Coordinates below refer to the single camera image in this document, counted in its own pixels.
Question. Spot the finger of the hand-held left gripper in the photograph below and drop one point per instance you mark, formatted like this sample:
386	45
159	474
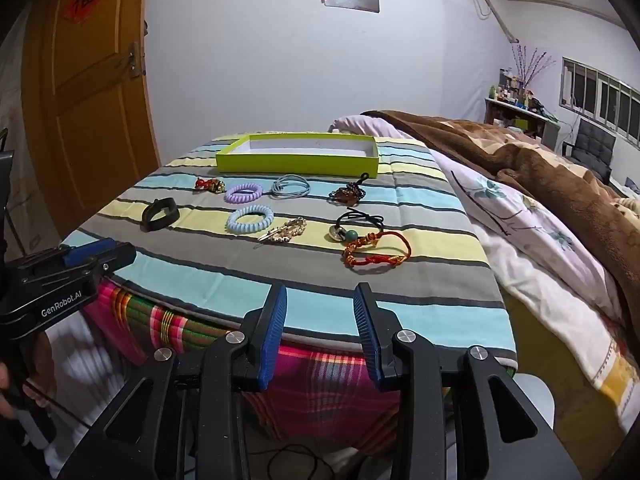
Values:
90	252
120	258

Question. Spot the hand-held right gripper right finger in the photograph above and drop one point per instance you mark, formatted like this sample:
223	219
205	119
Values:
367	335

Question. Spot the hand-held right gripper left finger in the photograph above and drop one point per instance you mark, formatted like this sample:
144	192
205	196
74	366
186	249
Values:
272	335

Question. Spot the black wristband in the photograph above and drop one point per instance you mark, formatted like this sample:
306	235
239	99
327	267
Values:
150	222

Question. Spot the lime green shallow box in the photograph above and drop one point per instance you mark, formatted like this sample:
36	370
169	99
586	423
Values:
295	162

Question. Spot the person's left hand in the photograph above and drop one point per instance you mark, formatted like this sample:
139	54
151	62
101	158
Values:
6	390

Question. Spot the striped cloth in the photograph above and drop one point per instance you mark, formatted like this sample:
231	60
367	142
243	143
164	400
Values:
320	305

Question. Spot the gold beaded hair clip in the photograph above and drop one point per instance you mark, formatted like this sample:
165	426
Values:
285	230

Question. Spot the gold bell charm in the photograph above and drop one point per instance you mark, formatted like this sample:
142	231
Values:
218	187

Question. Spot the orange wooden door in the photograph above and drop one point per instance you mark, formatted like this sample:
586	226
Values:
90	125

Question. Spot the white round stool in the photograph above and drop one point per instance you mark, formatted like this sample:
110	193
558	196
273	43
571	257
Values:
537	400

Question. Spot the white floral quilt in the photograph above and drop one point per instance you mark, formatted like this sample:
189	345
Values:
530	240

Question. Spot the metal door latch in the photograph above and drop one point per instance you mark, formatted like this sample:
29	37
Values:
131	60

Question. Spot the pale pink pillow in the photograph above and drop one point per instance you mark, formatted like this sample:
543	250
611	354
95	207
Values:
355	125

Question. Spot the brown fleece blanket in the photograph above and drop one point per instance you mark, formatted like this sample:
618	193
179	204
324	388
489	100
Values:
550	170

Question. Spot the cluttered white shelf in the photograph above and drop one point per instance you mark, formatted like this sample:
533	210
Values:
520	110

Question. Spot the black chair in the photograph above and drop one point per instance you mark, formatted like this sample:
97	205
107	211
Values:
592	147

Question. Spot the purple flower branches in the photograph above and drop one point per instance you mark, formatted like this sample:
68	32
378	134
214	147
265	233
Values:
532	65

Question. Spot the barred window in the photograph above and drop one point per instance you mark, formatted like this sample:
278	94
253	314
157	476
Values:
600	95

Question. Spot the white wall pipe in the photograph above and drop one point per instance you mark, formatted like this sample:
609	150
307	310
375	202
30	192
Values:
497	12

